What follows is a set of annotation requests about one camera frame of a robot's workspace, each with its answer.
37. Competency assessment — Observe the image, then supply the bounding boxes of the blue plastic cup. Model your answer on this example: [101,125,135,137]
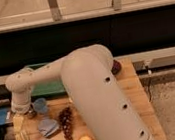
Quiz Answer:
[33,98,48,114]

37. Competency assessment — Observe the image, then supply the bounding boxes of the green plastic tray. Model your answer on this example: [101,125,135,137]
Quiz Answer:
[26,62,66,98]

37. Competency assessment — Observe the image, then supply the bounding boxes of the blue cloth upper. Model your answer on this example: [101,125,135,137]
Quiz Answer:
[37,118,60,138]

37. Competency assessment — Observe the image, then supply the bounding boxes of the small metal cup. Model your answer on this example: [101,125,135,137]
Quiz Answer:
[25,109,37,119]

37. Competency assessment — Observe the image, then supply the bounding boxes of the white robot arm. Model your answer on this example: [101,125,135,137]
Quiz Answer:
[5,44,155,140]

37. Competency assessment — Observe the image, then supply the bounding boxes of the purple bowl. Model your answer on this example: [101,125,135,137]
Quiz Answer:
[111,60,122,75]

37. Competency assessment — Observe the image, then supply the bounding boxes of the metal window post left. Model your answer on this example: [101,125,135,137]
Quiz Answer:
[47,0,63,21]

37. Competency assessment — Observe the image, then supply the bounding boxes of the bunch of dark grapes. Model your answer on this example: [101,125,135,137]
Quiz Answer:
[59,106,73,140]

